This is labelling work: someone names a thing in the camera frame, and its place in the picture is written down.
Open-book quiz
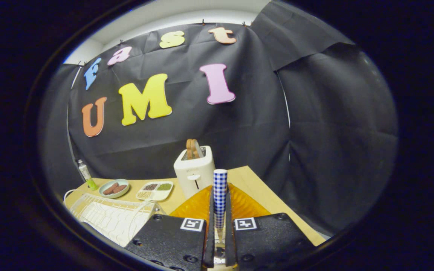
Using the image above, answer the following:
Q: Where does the white drain tray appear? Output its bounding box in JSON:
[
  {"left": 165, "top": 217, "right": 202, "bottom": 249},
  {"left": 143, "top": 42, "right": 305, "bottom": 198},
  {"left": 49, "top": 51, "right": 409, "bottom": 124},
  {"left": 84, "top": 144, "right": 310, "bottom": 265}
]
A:
[{"left": 79, "top": 201, "right": 153, "bottom": 247}]

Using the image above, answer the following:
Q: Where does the white wire dish rack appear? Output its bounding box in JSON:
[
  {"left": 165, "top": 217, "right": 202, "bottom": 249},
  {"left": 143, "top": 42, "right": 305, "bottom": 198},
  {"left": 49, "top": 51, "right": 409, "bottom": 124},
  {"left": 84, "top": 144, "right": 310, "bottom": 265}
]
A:
[{"left": 63, "top": 188, "right": 165, "bottom": 248}]

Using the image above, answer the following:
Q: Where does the white divided tray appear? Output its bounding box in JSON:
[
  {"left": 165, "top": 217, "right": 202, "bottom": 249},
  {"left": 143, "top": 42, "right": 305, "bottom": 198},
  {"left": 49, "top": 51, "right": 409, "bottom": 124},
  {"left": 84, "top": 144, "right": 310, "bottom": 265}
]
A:
[{"left": 136, "top": 181, "right": 174, "bottom": 202}]

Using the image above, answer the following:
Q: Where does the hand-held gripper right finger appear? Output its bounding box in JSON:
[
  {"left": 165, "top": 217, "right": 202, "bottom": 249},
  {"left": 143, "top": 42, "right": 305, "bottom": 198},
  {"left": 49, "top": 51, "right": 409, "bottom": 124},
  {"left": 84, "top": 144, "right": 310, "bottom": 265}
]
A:
[{"left": 224, "top": 183, "right": 316, "bottom": 271}]

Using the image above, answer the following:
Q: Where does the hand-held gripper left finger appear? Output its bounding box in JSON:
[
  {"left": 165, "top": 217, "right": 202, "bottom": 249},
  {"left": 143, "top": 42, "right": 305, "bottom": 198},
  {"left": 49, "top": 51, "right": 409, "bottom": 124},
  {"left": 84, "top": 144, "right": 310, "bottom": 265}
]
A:
[{"left": 124, "top": 184, "right": 216, "bottom": 271}]

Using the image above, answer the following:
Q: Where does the blue checked handle spoon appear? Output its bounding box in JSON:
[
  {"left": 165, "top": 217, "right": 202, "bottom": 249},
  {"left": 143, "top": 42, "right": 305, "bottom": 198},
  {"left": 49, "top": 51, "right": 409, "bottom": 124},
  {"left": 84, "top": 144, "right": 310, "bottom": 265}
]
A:
[{"left": 212, "top": 169, "right": 228, "bottom": 245}]

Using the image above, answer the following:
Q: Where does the white toaster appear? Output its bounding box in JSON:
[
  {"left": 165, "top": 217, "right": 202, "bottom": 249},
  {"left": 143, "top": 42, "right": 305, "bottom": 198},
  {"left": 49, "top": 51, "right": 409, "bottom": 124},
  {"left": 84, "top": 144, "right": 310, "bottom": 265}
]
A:
[{"left": 173, "top": 146, "right": 216, "bottom": 199}]

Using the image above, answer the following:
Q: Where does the green soap bottle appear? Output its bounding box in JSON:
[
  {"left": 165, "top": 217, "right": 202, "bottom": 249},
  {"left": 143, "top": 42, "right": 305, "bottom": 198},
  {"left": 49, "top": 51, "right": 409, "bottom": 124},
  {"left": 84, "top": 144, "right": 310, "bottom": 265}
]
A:
[{"left": 77, "top": 160, "right": 99, "bottom": 191}]

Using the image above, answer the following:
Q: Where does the pale green plate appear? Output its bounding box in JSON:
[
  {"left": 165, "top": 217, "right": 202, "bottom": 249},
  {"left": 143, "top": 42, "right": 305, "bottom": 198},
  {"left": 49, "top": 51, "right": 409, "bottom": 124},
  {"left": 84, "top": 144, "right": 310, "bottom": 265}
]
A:
[{"left": 99, "top": 179, "right": 130, "bottom": 199}]

